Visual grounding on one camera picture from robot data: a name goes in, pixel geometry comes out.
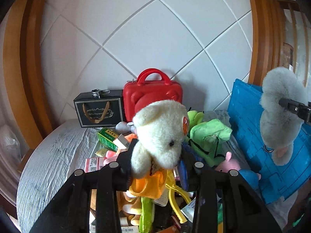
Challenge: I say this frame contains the grey plush toy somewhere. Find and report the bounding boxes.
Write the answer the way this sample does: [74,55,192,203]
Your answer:
[260,67,308,166]

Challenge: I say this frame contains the white teddy bear orange scarf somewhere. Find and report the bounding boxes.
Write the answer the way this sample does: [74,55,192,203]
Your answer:
[129,100,189,199]

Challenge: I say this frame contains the blue plastic storage crate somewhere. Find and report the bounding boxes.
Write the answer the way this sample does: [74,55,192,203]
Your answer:
[228,79,310,204]

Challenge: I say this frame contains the striped grey table cloth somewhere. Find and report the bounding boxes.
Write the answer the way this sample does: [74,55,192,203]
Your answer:
[17,119,98,232]

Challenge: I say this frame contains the pink pig plush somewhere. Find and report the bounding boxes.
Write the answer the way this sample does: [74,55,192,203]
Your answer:
[215,151,241,173]

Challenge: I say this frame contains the green medicine box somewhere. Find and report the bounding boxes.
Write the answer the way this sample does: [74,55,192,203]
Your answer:
[97,128,119,152]

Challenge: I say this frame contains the green frog plush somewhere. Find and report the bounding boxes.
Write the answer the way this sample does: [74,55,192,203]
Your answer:
[187,110,232,167]

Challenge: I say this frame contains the black gift bag box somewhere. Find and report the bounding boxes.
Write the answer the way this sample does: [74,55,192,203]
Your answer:
[73,89,125,128]

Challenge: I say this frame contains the red bear mini suitcase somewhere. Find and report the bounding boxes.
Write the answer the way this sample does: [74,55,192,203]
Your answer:
[123,68,183,122]

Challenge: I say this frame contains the wooden door frame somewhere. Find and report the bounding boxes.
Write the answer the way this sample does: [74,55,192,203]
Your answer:
[248,0,284,86]

